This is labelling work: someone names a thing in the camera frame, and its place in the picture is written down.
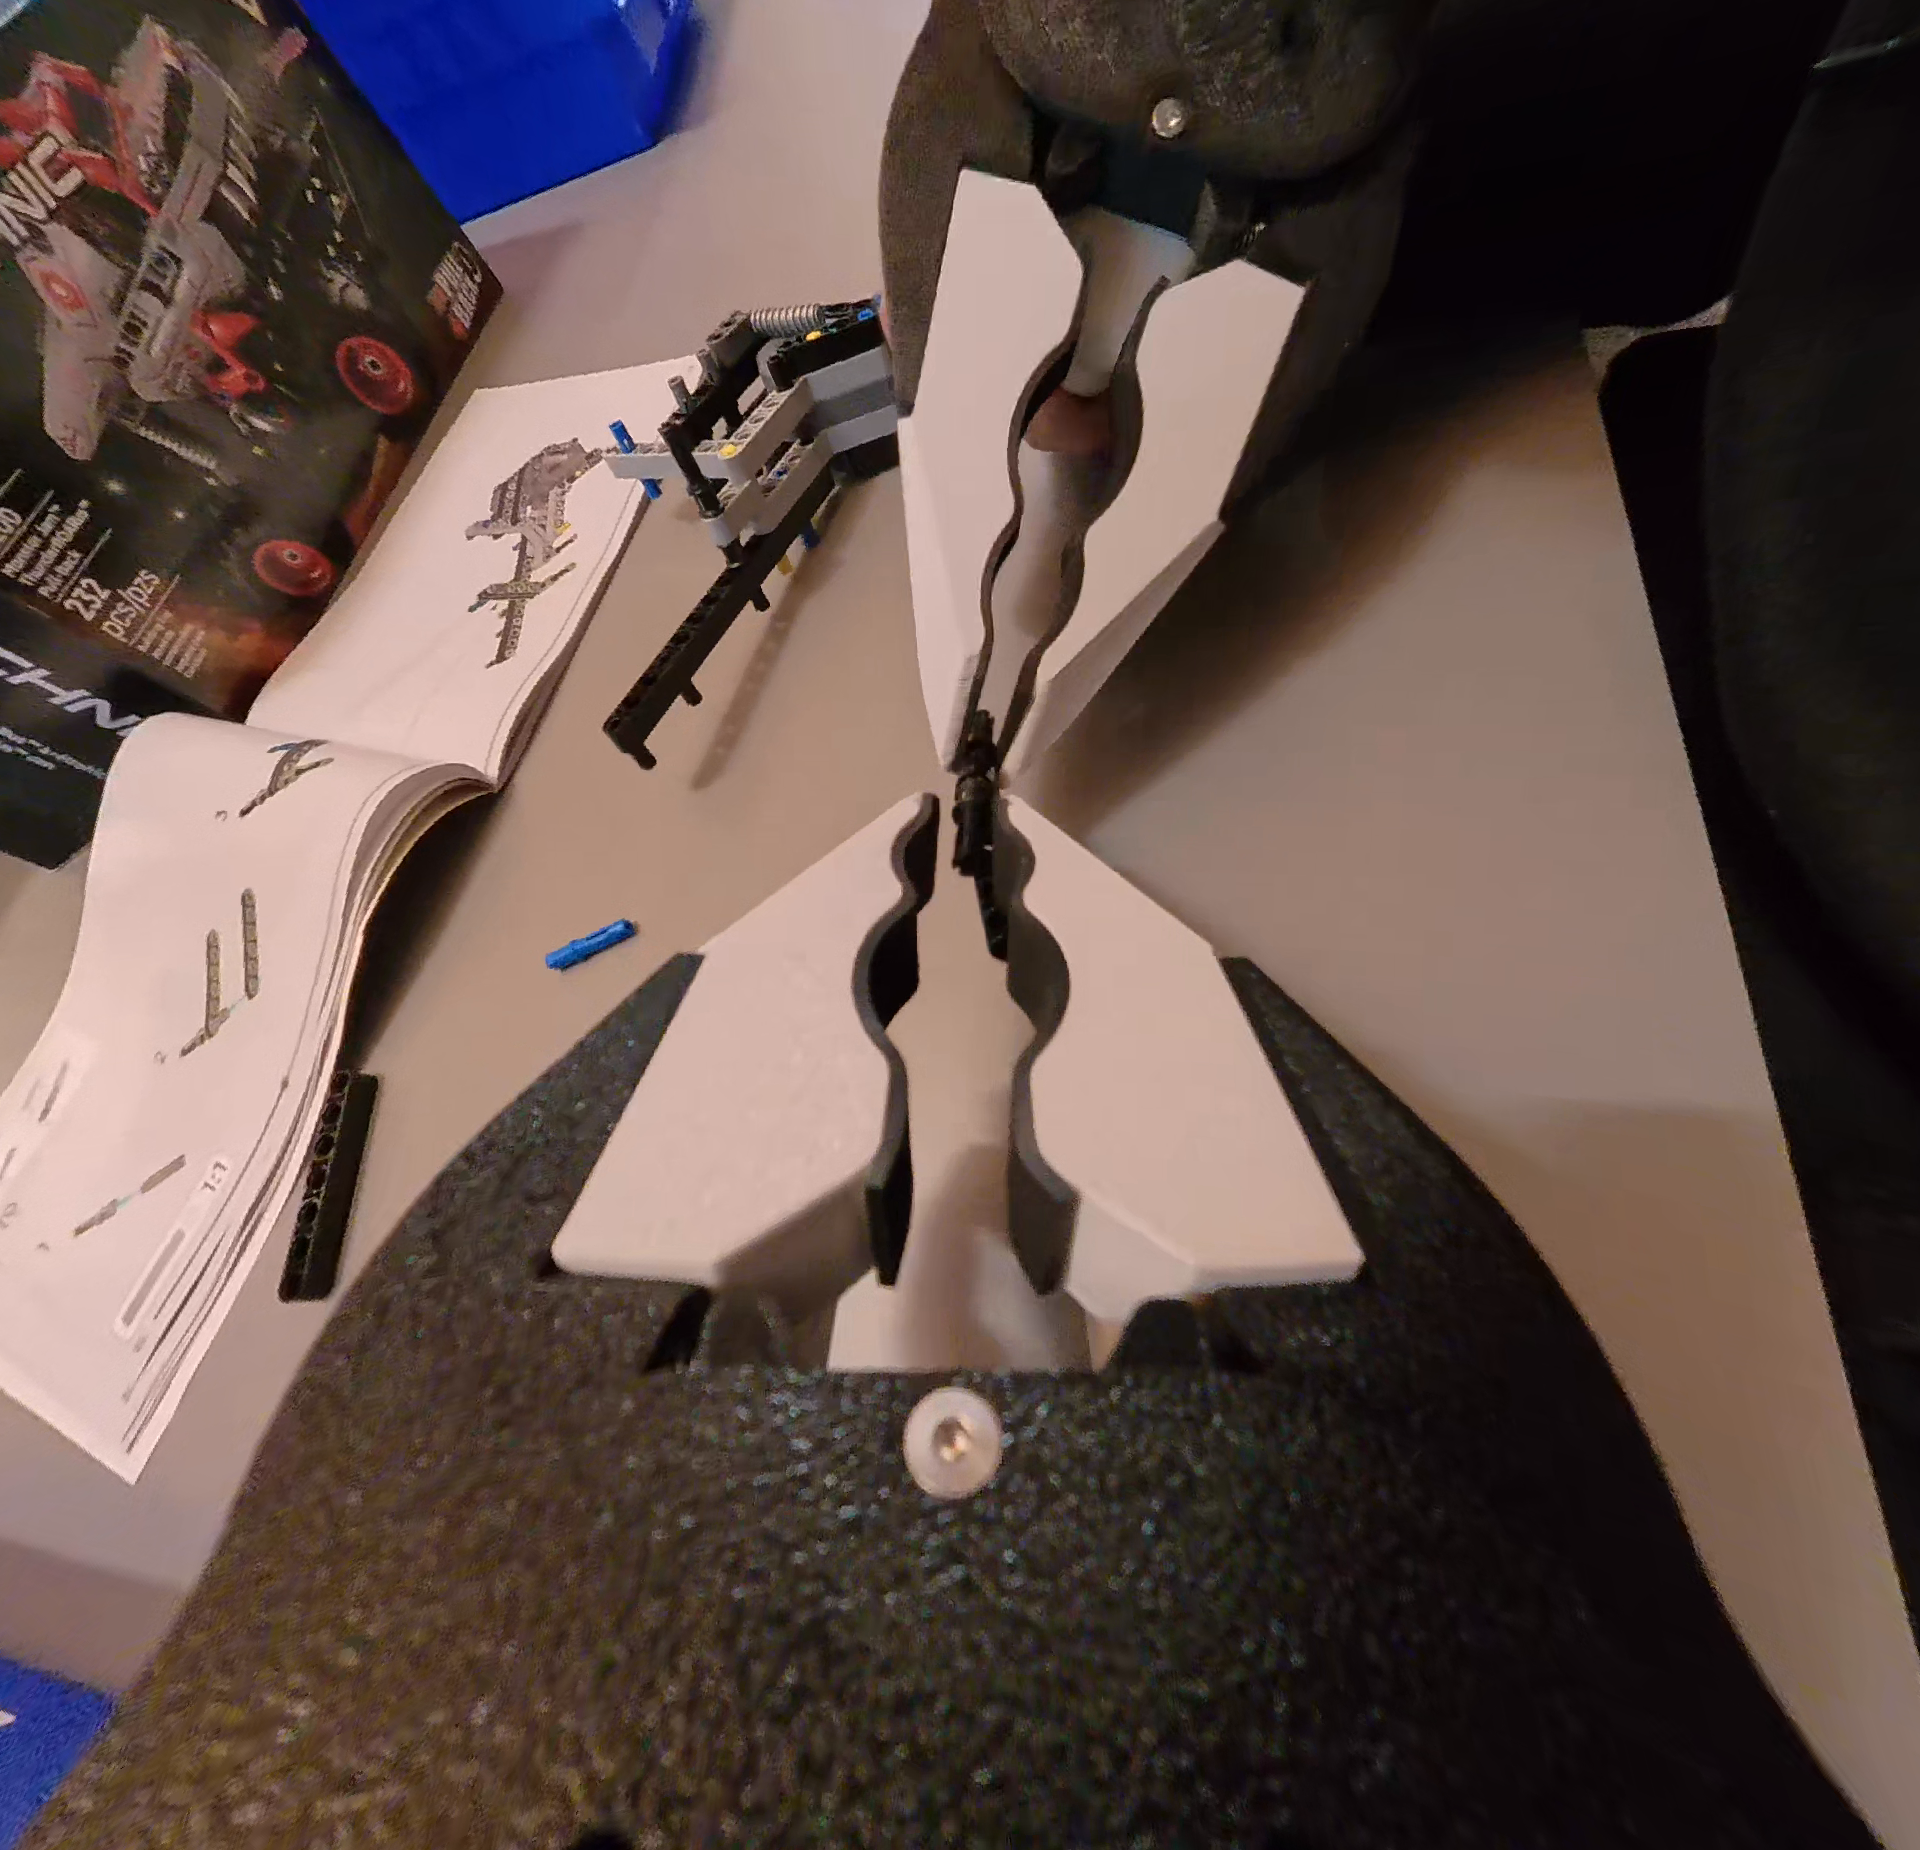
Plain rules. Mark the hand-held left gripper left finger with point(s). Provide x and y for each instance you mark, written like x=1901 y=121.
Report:
x=751 y=1115

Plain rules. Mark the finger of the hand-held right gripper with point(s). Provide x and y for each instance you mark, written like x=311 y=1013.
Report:
x=959 y=423
x=1200 y=410

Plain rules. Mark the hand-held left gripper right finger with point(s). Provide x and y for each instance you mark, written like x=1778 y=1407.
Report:
x=1185 y=1115

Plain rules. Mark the partly built toy model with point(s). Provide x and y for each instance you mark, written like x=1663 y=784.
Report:
x=751 y=423

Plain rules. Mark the black toy axle pin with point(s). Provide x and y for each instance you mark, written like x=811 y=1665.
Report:
x=976 y=808

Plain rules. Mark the person's right forearm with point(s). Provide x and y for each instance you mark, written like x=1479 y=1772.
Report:
x=1620 y=110

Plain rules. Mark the person's right hand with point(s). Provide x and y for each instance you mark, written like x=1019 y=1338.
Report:
x=1077 y=421

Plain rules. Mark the small blue toy pin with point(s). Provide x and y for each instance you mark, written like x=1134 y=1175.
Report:
x=592 y=946

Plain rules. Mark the short black toy beam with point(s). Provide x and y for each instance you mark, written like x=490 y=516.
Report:
x=331 y=1181

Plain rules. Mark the open instruction booklet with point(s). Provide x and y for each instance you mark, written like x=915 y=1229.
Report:
x=181 y=1012

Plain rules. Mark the blue plastic bin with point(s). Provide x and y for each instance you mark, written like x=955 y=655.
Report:
x=493 y=48

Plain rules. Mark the person's black clothed torso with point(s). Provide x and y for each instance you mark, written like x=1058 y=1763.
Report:
x=1831 y=678

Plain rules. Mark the black toy truck box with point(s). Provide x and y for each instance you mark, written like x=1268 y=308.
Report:
x=181 y=304

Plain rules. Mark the blue bin with label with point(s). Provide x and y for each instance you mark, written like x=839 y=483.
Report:
x=46 y=1758

